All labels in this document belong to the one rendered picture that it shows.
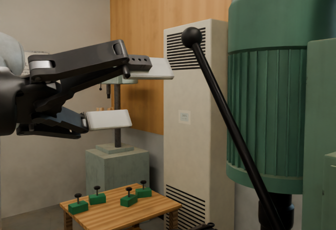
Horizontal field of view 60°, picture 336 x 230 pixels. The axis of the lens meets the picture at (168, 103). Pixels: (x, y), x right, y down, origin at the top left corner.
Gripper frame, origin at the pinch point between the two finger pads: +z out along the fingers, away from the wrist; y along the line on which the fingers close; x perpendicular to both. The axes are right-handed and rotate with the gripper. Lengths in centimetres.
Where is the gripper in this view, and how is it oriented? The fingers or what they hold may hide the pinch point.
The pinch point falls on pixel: (140, 96)
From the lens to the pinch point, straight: 42.1
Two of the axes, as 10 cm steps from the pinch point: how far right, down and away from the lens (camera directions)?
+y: 4.8, -5.0, -7.2
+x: -3.2, -8.6, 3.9
